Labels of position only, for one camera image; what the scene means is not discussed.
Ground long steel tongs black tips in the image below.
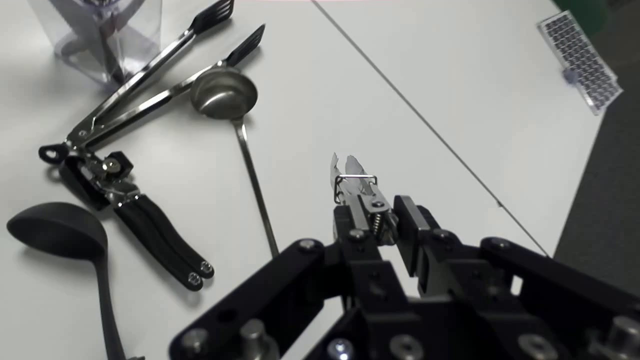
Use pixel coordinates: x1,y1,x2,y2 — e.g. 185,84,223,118
36,0,269,165

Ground black can opener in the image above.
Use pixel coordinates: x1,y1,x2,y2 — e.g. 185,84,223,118
59,147,216,294

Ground green chair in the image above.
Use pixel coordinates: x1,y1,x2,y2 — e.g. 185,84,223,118
551,0,612,21

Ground small steel tongs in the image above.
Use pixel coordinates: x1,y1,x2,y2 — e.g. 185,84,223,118
326,149,396,245

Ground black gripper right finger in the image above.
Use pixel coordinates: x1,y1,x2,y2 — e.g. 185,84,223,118
392,193,640,317

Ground steel ladle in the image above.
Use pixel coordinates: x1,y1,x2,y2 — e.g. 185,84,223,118
188,65,283,260

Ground clear plastic cup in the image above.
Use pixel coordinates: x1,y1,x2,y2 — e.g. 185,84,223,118
26,0,166,87

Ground black plastic ladle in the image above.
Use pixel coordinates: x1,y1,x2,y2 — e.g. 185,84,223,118
6,199,131,360

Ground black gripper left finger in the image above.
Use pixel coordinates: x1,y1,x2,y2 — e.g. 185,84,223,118
169,204,402,360

